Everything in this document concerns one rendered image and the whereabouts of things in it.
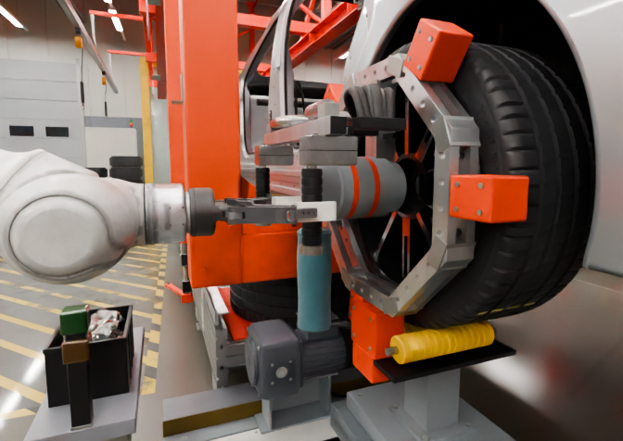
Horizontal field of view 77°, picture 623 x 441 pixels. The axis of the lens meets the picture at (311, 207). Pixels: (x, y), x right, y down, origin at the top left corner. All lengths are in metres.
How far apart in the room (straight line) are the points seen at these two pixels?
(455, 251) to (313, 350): 0.66
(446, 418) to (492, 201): 0.70
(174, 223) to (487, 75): 0.57
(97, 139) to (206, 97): 10.73
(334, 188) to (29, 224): 0.56
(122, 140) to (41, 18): 4.67
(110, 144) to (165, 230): 11.31
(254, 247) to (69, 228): 0.93
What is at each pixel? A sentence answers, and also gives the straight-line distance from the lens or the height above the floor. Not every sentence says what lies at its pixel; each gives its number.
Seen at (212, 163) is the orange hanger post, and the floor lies 0.91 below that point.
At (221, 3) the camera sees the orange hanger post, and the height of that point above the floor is 1.37.
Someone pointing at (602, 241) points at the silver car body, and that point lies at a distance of 0.71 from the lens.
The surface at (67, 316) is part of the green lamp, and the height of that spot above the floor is 0.65.
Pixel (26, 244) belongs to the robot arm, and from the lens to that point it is 0.39.
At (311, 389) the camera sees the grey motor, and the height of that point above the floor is 0.14.
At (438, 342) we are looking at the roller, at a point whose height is 0.52.
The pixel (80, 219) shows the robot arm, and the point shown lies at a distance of 0.39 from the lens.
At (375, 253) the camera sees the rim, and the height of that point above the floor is 0.66.
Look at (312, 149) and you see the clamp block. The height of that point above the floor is 0.93.
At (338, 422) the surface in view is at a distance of 1.32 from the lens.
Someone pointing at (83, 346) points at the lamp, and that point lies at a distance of 0.79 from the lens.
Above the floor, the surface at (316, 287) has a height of 0.60.
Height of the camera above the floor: 0.90
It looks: 6 degrees down
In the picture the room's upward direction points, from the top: straight up
